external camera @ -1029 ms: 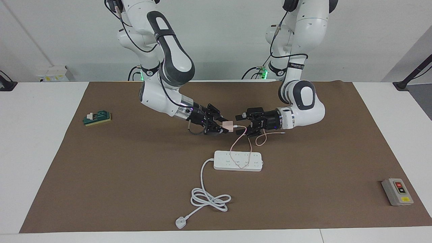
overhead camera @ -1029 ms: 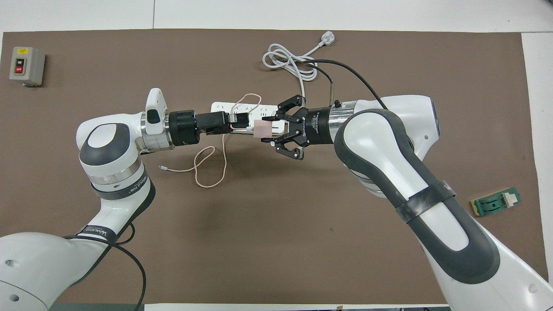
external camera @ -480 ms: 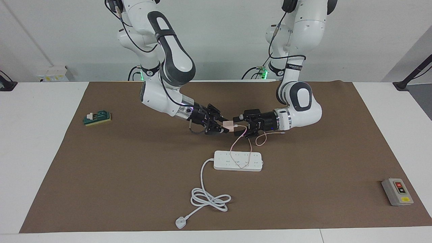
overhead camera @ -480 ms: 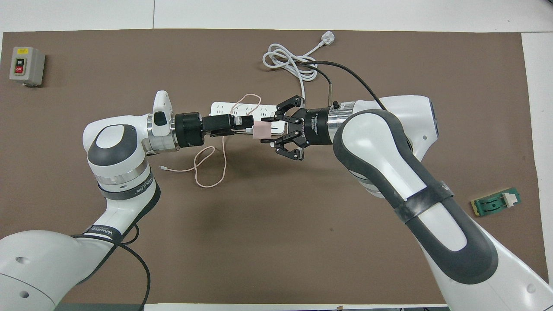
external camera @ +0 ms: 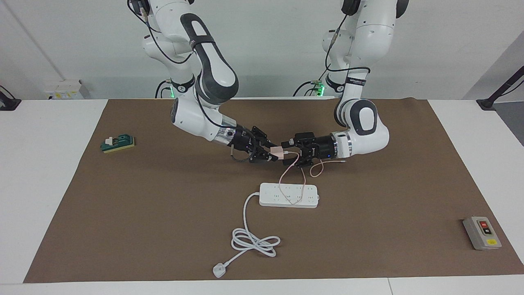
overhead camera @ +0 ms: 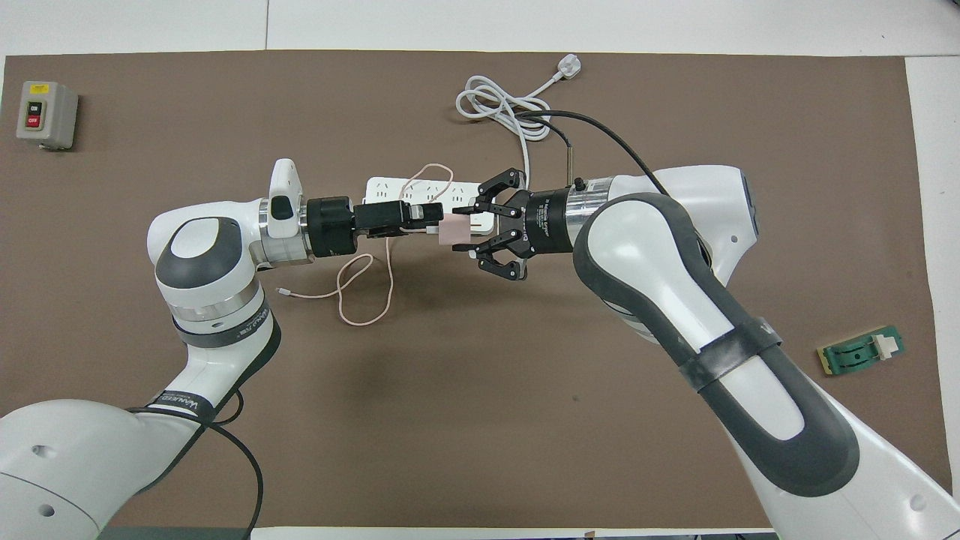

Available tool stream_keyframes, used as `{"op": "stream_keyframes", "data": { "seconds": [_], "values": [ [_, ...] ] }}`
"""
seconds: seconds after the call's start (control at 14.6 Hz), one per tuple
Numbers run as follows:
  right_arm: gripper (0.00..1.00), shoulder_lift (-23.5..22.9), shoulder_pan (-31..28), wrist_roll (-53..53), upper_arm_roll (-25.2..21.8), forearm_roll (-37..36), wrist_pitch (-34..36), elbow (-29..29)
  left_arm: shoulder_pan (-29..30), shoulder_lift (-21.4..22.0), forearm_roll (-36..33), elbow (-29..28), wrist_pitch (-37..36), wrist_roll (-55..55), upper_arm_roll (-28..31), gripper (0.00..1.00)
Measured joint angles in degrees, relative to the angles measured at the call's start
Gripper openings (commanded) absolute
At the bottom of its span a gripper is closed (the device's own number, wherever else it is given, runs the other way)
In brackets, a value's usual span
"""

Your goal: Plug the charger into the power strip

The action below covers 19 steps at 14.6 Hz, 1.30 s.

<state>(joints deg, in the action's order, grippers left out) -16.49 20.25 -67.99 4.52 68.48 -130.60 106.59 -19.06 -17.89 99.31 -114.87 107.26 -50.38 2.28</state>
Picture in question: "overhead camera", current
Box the green circuit board piece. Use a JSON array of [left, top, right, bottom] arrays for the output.
[[816, 325, 905, 377]]

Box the white power cord with plug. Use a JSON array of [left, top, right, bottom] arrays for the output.
[[457, 54, 584, 193]]

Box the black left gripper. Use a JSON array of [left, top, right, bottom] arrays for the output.
[[304, 195, 447, 260]]

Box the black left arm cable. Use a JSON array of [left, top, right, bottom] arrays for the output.
[[124, 390, 263, 540]]

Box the white power strip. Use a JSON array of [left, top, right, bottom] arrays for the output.
[[364, 177, 497, 235]]

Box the pink charging cable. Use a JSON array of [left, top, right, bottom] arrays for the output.
[[276, 163, 455, 327]]

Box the brown table mat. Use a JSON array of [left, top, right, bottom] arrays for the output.
[[0, 50, 957, 530]]

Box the grey on-off switch box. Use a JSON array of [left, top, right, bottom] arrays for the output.
[[16, 80, 80, 152]]

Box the pink charger adapter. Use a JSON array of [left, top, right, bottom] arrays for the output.
[[437, 214, 471, 248]]

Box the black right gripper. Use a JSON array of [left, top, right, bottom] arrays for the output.
[[450, 169, 575, 283]]

